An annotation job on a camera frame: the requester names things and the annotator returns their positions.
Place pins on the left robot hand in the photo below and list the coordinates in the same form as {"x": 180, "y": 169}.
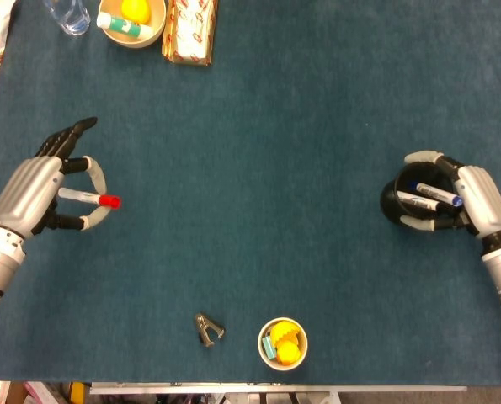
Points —
{"x": 22, "y": 193}

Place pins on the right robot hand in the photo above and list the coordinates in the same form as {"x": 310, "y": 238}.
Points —
{"x": 481, "y": 198}

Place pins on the red capped whiteboard marker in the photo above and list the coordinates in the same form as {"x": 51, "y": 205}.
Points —
{"x": 109, "y": 201}

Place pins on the black mesh pen holder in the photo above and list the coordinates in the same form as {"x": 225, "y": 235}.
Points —
{"x": 390, "y": 204}

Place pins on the blue capped whiteboard marker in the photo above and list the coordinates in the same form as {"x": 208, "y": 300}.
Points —
{"x": 437, "y": 193}

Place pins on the black capped whiteboard marker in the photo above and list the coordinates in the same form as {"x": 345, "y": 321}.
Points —
{"x": 418, "y": 202}

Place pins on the clear plastic bottle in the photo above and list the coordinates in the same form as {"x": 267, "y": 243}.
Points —
{"x": 71, "y": 17}

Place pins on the white green glue stick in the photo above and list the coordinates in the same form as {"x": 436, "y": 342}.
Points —
{"x": 124, "y": 26}

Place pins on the pink package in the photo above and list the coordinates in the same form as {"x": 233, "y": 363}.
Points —
{"x": 39, "y": 394}

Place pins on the yellow object under table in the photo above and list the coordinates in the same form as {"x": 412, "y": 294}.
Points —
{"x": 77, "y": 393}

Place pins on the blue felt table mat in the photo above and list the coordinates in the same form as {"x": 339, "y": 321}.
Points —
{"x": 275, "y": 168}

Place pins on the yellow lemon toy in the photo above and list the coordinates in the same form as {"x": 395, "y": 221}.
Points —
{"x": 135, "y": 10}

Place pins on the wide beige bowl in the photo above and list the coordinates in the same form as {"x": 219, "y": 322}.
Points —
{"x": 157, "y": 25}

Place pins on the metal staple remover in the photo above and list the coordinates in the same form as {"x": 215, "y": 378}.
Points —
{"x": 208, "y": 330}

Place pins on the red white snack package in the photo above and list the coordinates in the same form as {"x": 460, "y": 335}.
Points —
{"x": 189, "y": 33}

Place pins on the yellow toy half jagged edge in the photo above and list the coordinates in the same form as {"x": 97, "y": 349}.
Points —
{"x": 284, "y": 331}

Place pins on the yellow toy half rounded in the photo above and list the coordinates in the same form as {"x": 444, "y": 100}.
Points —
{"x": 288, "y": 352}

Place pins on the teal eraser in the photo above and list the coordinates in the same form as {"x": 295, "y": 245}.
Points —
{"x": 269, "y": 347}

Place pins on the small beige paper cup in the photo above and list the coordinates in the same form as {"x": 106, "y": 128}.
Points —
{"x": 262, "y": 355}

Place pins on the aluminium table frame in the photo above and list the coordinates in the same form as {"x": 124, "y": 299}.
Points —
{"x": 275, "y": 389}

